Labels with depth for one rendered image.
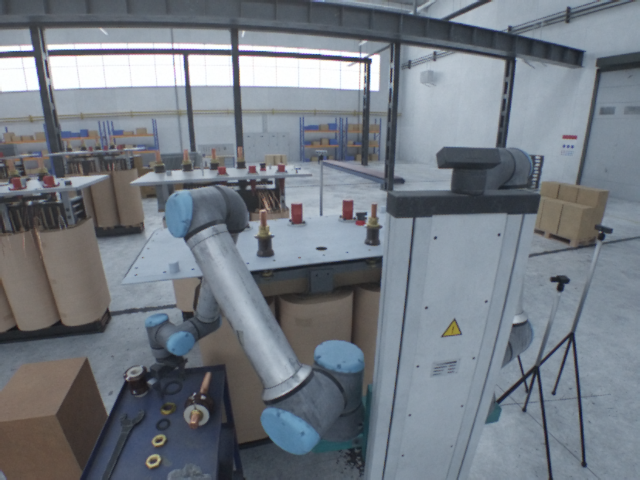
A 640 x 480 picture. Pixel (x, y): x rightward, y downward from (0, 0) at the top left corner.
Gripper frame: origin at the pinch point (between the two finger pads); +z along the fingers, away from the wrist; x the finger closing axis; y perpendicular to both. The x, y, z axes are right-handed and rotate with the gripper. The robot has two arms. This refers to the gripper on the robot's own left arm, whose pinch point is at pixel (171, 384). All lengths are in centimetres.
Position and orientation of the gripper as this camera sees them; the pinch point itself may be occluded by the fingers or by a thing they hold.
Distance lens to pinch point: 157.1
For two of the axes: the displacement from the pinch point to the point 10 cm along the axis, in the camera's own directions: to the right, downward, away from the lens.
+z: 0.0, 9.5, 3.2
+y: -9.0, -1.4, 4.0
